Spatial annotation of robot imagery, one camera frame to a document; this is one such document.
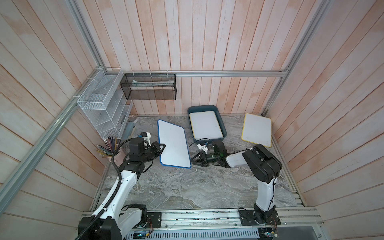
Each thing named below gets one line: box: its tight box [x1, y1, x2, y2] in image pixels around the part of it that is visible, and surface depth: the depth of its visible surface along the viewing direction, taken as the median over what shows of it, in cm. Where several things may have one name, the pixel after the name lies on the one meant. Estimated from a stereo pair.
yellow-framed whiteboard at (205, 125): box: [189, 110, 224, 140], surface depth 113 cm
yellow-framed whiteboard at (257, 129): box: [241, 113, 273, 148], surface depth 117 cm
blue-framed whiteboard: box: [157, 119, 192, 169], surface depth 95 cm
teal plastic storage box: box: [187, 105, 228, 143], surface depth 114 cm
